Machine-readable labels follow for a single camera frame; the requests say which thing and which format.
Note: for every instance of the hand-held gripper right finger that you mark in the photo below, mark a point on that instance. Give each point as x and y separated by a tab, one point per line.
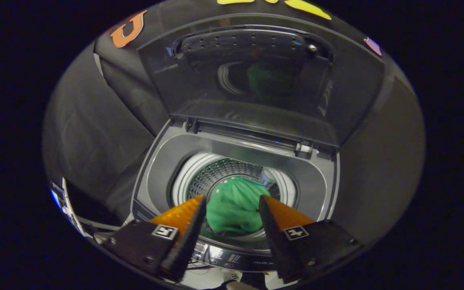
278	245

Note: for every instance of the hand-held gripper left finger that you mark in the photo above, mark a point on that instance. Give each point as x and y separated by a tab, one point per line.
187	245

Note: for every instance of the green polo shirt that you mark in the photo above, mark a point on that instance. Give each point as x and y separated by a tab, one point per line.
234	205

